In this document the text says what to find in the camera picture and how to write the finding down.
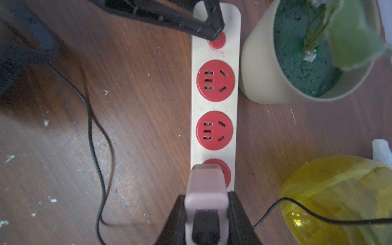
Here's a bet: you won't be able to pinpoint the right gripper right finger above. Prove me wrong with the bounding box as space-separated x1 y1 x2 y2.
228 192 262 245

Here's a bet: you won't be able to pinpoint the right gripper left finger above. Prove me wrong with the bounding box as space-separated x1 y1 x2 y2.
155 195 186 245

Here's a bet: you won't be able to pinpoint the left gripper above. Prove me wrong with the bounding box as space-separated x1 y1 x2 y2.
92 0 225 41

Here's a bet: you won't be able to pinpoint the pink USB plug adapter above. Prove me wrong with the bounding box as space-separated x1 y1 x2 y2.
184 163 229 245

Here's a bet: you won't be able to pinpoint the beige red power strip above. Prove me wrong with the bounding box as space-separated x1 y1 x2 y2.
190 3 241 191

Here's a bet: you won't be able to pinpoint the black fan cable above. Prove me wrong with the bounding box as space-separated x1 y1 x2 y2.
45 62 392 245

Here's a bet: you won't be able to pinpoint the dark blue desk fan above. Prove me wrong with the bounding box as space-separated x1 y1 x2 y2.
1 1 59 95

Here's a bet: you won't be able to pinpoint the beige pot white flowers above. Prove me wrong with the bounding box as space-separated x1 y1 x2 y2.
240 1 392 104

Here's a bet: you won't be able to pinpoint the yellow spray bottle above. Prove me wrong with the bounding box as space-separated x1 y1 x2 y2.
280 139 392 245

